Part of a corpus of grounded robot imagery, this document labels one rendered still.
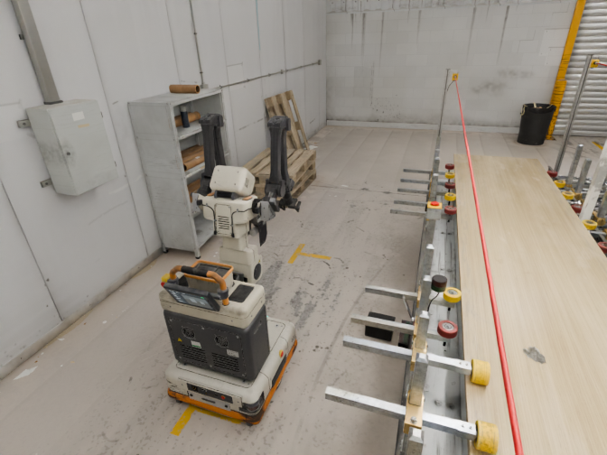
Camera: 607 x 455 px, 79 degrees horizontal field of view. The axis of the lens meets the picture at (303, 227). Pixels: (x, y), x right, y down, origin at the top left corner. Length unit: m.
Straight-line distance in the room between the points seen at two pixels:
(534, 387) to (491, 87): 7.97
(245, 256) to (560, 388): 1.58
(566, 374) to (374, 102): 8.10
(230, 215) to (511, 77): 7.82
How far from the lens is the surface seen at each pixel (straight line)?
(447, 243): 2.93
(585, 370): 1.78
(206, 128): 2.26
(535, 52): 9.20
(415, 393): 1.30
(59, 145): 3.01
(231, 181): 2.05
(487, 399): 1.52
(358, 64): 9.24
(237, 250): 2.22
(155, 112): 3.55
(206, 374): 2.38
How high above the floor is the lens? 2.02
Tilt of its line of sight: 28 degrees down
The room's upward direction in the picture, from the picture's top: 2 degrees counter-clockwise
